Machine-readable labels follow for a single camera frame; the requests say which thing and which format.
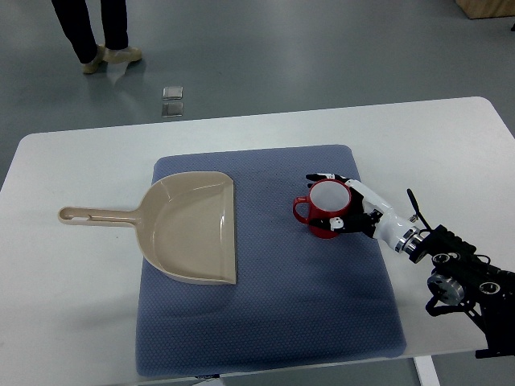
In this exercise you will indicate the person's legs in dark trousers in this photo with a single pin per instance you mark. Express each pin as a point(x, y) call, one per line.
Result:
point(74, 20)

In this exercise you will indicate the wooden furniture corner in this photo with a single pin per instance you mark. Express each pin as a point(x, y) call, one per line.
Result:
point(478, 9)

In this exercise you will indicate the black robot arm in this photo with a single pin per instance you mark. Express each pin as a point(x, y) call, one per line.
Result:
point(462, 281)

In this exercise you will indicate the red cup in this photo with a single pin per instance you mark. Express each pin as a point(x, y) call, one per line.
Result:
point(326, 199)

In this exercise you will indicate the upper metal floor plate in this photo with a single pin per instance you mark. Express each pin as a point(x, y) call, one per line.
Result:
point(172, 93)

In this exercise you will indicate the black table control panel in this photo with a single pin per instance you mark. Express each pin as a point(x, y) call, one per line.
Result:
point(488, 354)

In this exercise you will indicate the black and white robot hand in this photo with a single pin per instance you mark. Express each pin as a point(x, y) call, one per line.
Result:
point(371, 215)

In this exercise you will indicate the white table leg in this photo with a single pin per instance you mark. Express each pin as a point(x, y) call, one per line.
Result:
point(427, 375)

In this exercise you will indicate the blue grey mat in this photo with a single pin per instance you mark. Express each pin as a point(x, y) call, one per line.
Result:
point(299, 299)

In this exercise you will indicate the beige plastic dustpan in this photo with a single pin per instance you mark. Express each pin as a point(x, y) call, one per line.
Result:
point(185, 226)

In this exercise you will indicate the metal floor plate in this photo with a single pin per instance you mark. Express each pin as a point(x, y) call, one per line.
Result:
point(172, 93)
point(172, 109)

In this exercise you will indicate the lower metal floor plate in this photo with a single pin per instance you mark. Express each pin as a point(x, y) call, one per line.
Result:
point(172, 109)

